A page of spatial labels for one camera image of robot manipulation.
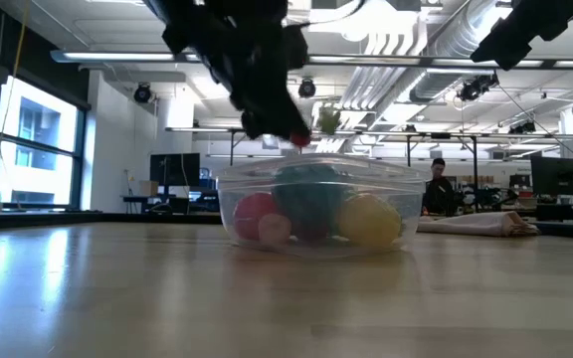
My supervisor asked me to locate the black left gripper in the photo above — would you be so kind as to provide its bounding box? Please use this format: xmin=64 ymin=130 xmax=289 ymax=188
xmin=201 ymin=24 xmax=311 ymax=141

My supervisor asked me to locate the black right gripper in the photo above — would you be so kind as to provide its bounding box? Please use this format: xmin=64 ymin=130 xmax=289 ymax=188
xmin=469 ymin=0 xmax=573 ymax=72

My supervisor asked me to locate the small green toy leaf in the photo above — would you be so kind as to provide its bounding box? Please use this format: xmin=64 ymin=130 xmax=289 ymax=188
xmin=316 ymin=106 xmax=342 ymax=136

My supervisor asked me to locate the striped green toy watermelon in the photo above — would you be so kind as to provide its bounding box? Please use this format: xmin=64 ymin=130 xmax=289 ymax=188
xmin=272 ymin=165 xmax=348 ymax=240

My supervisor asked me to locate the large red toy tomato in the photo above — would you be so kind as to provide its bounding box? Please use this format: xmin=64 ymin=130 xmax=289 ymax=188
xmin=232 ymin=191 xmax=281 ymax=243

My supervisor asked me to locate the pink toy peach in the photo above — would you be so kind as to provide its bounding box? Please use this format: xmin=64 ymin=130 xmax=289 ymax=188
xmin=258 ymin=213 xmax=292 ymax=247

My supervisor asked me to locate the yellow toy fruit green stem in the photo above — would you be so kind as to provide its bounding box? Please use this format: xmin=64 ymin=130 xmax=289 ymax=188
xmin=336 ymin=192 xmax=407 ymax=249

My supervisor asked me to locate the clear plastic tupperware container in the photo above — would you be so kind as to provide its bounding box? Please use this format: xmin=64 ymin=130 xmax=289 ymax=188
xmin=215 ymin=152 xmax=431 ymax=261

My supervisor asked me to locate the black ceiling spotlight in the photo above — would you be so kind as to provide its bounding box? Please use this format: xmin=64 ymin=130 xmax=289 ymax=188
xmin=297 ymin=78 xmax=317 ymax=99
xmin=132 ymin=83 xmax=154 ymax=104

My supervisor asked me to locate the black computer monitor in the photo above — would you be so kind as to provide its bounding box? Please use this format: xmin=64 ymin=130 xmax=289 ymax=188
xmin=149 ymin=152 xmax=201 ymax=188
xmin=530 ymin=156 xmax=573 ymax=198

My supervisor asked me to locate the person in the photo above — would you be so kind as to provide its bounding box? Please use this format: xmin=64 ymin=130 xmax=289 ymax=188
xmin=421 ymin=157 xmax=460 ymax=216

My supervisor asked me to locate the long ceiling light bar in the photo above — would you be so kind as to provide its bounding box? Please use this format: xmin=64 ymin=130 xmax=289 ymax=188
xmin=50 ymin=49 xmax=573 ymax=71

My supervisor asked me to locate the pink folded cloth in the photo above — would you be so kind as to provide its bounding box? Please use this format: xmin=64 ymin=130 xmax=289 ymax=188
xmin=417 ymin=211 xmax=541 ymax=238

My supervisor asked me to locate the large glass window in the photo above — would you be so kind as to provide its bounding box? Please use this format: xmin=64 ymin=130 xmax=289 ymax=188
xmin=0 ymin=77 xmax=87 ymax=210

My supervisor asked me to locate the black ceiling camera cluster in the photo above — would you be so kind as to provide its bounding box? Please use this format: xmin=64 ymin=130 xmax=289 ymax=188
xmin=457 ymin=72 xmax=500 ymax=103

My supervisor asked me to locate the silver ventilation duct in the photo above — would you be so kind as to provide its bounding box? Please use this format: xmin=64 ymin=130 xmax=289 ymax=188
xmin=408 ymin=0 xmax=561 ymax=104

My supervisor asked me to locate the black metal frame rack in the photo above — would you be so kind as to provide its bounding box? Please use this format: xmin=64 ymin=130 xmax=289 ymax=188
xmin=229 ymin=127 xmax=479 ymax=176

